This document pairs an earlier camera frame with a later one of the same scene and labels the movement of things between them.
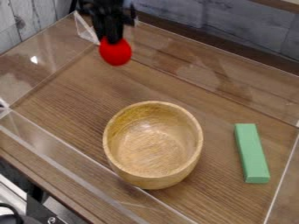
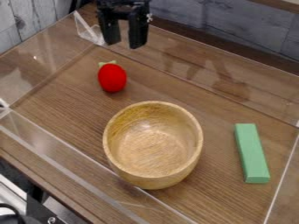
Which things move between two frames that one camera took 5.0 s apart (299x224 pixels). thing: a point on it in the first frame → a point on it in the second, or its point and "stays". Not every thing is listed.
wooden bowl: x=153 y=139 stays
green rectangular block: x=253 y=156 stays
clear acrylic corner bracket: x=86 y=30 stays
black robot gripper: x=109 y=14 → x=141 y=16
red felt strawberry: x=116 y=54 → x=113 y=76
